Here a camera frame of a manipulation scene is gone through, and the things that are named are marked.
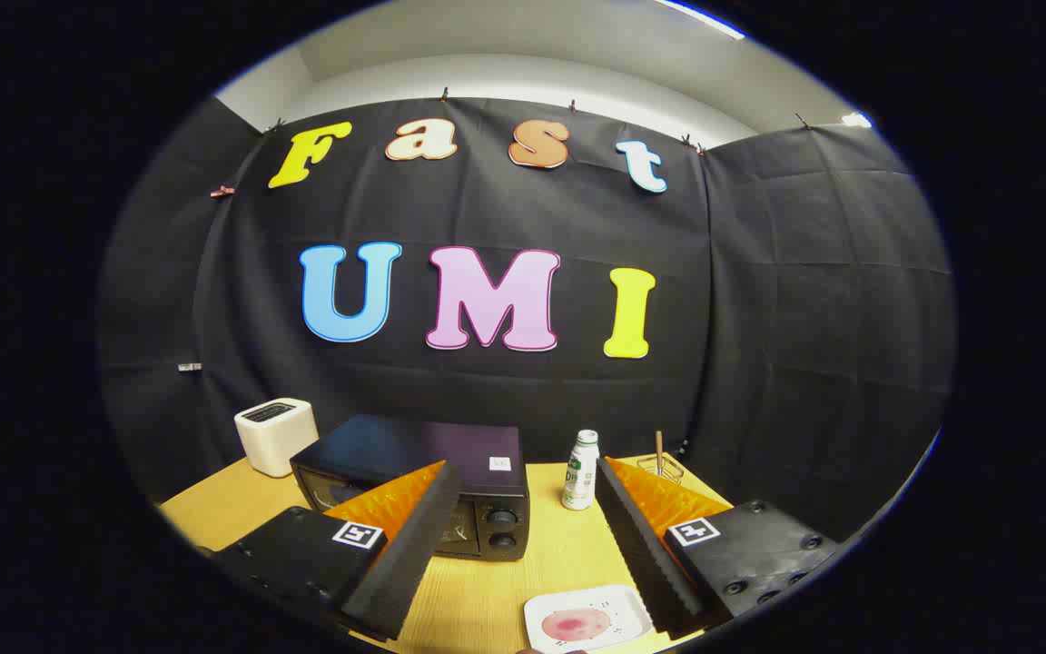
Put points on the wooden stick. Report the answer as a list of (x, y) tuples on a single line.
[(659, 450)]

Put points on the white bottle with green label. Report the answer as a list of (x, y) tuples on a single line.
[(580, 477)]

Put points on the pink round meat slice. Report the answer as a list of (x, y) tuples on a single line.
[(576, 624)]

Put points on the white square plate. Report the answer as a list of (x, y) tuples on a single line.
[(625, 607)]

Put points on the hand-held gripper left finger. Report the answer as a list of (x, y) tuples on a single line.
[(414, 536)]

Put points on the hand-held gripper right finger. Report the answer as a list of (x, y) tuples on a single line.
[(636, 545)]

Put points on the black toaster oven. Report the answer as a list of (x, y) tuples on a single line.
[(378, 450)]

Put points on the white box toaster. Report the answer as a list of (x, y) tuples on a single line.
[(276, 436)]

